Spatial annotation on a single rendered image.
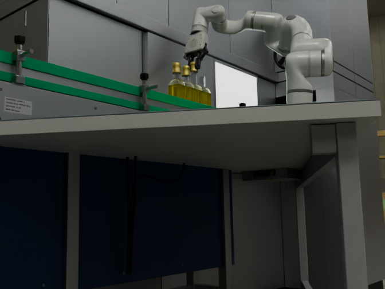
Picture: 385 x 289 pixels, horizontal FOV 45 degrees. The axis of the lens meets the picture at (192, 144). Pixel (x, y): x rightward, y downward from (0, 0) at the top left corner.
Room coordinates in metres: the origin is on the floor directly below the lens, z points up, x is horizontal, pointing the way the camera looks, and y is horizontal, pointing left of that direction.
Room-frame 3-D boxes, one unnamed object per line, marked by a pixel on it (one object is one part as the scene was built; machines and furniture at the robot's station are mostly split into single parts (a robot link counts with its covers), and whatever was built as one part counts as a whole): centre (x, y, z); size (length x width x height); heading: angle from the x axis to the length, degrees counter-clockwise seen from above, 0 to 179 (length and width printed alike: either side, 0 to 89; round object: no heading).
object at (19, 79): (1.17, 0.43, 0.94); 0.07 x 0.04 x 0.13; 51
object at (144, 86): (1.52, 0.14, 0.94); 0.07 x 0.04 x 0.13; 51
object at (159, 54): (2.29, -0.09, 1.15); 0.90 x 0.03 x 0.34; 141
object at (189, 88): (1.94, 0.02, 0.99); 0.06 x 0.06 x 0.21; 50
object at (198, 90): (1.99, -0.01, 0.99); 0.06 x 0.06 x 0.21; 52
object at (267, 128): (1.79, 0.26, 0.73); 1.58 x 1.52 x 0.04; 171
